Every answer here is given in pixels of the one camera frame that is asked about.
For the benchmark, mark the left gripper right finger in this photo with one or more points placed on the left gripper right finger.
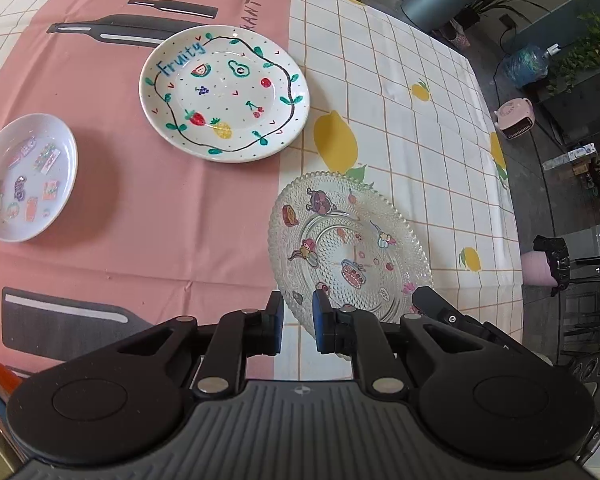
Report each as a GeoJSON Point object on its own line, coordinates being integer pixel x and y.
{"type": "Point", "coordinates": [374, 346]}

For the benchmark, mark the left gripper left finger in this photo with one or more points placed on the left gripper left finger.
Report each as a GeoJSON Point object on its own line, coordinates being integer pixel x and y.
{"type": "Point", "coordinates": [210, 358]}

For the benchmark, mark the clear glass sticker plate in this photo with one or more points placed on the clear glass sticker plate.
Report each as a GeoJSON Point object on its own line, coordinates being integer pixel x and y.
{"type": "Point", "coordinates": [332, 233]}

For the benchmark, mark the lemon checkered tablecloth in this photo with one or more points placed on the lemon checkered tablecloth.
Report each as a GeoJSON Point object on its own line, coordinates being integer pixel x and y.
{"type": "Point", "coordinates": [168, 215]}

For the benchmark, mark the white fruity painted plate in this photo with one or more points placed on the white fruity painted plate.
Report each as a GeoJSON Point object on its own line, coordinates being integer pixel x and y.
{"type": "Point", "coordinates": [224, 94]}

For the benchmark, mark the small white sticker plate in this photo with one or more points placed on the small white sticker plate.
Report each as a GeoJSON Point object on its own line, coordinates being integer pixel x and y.
{"type": "Point", "coordinates": [38, 167]}

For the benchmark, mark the pink small heater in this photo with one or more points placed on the pink small heater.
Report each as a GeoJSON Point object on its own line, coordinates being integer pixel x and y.
{"type": "Point", "coordinates": [514, 118]}

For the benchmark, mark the blue water jug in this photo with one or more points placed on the blue water jug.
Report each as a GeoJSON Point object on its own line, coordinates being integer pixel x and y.
{"type": "Point", "coordinates": [529, 64]}

